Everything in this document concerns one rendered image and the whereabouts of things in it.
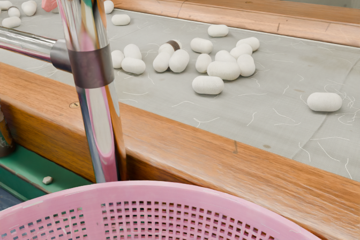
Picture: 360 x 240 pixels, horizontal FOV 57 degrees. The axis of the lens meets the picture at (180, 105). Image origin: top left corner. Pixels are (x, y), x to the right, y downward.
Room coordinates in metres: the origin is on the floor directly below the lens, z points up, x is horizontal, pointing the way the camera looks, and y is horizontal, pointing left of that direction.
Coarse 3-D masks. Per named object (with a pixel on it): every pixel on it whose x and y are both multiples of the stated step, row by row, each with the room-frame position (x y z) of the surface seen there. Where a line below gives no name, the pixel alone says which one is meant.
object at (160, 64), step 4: (164, 52) 0.38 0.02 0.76; (160, 56) 0.37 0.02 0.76; (164, 56) 0.37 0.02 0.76; (168, 56) 0.38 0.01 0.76; (156, 60) 0.36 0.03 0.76; (160, 60) 0.36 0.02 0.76; (164, 60) 0.36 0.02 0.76; (168, 60) 0.37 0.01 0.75; (156, 64) 0.36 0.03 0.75; (160, 64) 0.36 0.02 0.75; (164, 64) 0.36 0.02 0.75; (168, 64) 0.37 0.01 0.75; (156, 68) 0.36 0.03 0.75; (160, 68) 0.36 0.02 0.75; (164, 68) 0.36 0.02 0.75
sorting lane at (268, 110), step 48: (0, 0) 0.77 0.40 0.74; (0, 48) 0.47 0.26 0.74; (144, 48) 0.45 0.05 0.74; (288, 48) 0.43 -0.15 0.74; (336, 48) 0.42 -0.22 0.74; (144, 96) 0.31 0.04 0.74; (192, 96) 0.30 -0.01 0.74; (240, 96) 0.30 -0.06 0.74; (288, 96) 0.30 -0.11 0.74; (288, 144) 0.22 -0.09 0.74; (336, 144) 0.22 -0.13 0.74
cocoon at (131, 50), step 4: (132, 44) 0.41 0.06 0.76; (124, 48) 0.41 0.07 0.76; (128, 48) 0.40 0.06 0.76; (132, 48) 0.39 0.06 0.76; (136, 48) 0.40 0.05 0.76; (124, 52) 0.40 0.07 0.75; (128, 52) 0.39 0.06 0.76; (132, 52) 0.38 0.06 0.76; (136, 52) 0.39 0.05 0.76; (128, 56) 0.38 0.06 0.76; (132, 56) 0.38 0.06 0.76; (136, 56) 0.38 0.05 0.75; (140, 56) 0.39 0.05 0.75
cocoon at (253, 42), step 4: (240, 40) 0.42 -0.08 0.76; (244, 40) 0.42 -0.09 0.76; (248, 40) 0.42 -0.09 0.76; (252, 40) 0.42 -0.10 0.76; (256, 40) 0.42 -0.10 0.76; (236, 44) 0.42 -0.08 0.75; (240, 44) 0.41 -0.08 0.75; (252, 44) 0.41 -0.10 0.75; (256, 44) 0.42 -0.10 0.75; (252, 48) 0.41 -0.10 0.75; (256, 48) 0.42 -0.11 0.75
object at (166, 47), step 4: (176, 40) 0.42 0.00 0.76; (164, 44) 0.40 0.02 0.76; (168, 44) 0.40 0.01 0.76; (180, 44) 0.41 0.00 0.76; (160, 48) 0.40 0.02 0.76; (164, 48) 0.40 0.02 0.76; (168, 48) 0.40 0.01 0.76; (172, 48) 0.40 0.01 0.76; (180, 48) 0.41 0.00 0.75; (160, 52) 0.40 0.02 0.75; (168, 52) 0.39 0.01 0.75; (172, 52) 0.40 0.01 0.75
